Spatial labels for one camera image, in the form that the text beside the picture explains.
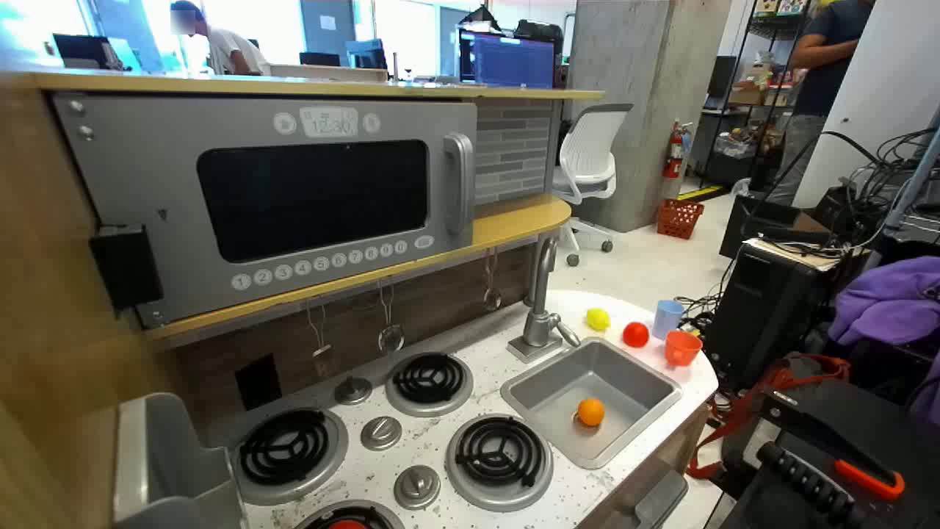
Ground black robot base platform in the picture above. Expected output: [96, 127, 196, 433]
[718, 379, 940, 529]

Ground silver toy faucet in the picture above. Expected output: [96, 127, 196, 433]
[505, 232, 581, 361]

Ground orange toy ball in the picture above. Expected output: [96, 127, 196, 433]
[572, 393, 609, 433]

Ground grey toy sink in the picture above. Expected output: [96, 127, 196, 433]
[500, 336, 685, 474]

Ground blue toy cup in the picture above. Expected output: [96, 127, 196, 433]
[651, 298, 688, 342]

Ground orange toy cup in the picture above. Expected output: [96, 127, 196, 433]
[665, 329, 704, 370]

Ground grey toy microwave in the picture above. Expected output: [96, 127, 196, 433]
[49, 91, 481, 329]

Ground wooden toy kitchen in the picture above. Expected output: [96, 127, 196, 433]
[0, 67, 723, 529]

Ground metal hanging hook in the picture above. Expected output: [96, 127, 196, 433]
[377, 286, 408, 357]
[478, 251, 507, 313]
[303, 302, 336, 366]

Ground grey brick backsplash panel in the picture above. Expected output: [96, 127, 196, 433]
[472, 97, 565, 211]

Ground grey white office chair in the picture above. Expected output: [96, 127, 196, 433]
[549, 101, 638, 270]

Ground grey stove knob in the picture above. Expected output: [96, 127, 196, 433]
[333, 374, 377, 410]
[358, 415, 405, 454]
[391, 465, 443, 512]

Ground blue screen monitor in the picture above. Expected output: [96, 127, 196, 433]
[471, 33, 559, 91]

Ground red plastic basket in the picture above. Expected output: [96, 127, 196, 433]
[656, 198, 707, 244]

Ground red fire extinguisher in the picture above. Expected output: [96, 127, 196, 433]
[662, 117, 688, 183]

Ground concrete pillar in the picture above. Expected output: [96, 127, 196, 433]
[568, 0, 734, 236]

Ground black computer tower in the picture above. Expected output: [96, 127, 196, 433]
[701, 236, 845, 392]

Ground black crate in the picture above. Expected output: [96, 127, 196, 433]
[719, 191, 838, 258]

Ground person in white shirt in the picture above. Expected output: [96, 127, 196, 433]
[167, 0, 274, 79]

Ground black box on kitchen side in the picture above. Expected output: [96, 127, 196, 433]
[87, 223, 167, 314]

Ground storage shelving unit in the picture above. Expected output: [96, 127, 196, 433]
[718, 0, 817, 191]

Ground grey plastic container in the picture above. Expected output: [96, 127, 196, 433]
[109, 392, 243, 529]

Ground person in dark shirt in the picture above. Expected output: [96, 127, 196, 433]
[765, 0, 879, 205]

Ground purple cloth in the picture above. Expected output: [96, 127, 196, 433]
[825, 252, 940, 351]

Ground dark laptop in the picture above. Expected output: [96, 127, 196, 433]
[49, 33, 130, 75]

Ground black square wall plate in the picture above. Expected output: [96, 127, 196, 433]
[233, 352, 286, 415]

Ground orange strap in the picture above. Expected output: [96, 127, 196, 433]
[685, 352, 853, 482]

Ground tangled black cables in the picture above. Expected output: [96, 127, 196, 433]
[820, 114, 940, 238]

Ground black clamp with orange handle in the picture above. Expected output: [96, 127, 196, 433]
[754, 438, 910, 523]

